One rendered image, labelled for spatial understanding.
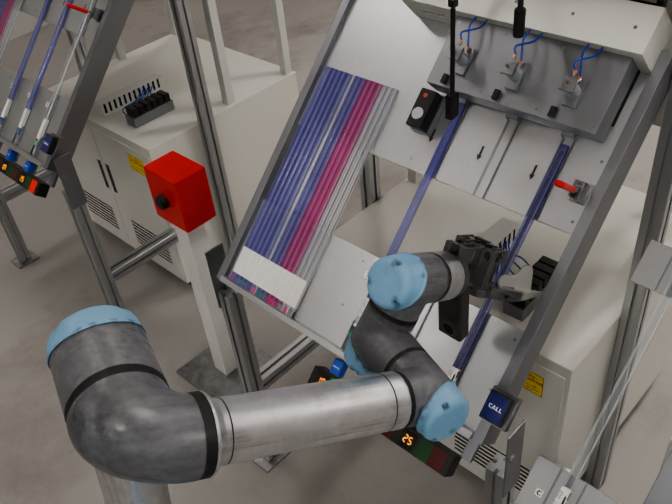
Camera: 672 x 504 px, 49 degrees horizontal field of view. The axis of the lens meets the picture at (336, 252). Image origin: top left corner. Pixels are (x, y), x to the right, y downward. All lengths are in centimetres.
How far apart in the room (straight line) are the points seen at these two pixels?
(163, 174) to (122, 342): 110
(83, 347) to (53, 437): 159
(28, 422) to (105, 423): 174
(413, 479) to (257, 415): 130
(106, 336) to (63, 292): 208
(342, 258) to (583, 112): 53
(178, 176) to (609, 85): 108
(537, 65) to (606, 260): 63
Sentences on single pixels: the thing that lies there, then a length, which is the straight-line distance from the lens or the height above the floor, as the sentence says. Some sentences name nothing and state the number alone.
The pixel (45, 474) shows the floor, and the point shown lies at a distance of 238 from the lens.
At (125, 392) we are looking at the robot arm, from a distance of 81.
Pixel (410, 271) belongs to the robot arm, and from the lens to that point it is 98.
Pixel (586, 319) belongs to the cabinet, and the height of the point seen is 62.
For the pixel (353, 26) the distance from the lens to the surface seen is 164.
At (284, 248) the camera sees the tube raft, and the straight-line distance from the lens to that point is 154.
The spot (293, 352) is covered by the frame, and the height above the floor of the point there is 32.
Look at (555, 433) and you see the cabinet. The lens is 171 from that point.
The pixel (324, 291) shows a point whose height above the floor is 78.
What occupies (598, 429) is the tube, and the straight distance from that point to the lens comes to 118.
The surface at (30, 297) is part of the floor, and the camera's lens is 299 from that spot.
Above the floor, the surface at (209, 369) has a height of 1.
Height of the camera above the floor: 177
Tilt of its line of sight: 39 degrees down
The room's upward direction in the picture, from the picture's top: 7 degrees counter-clockwise
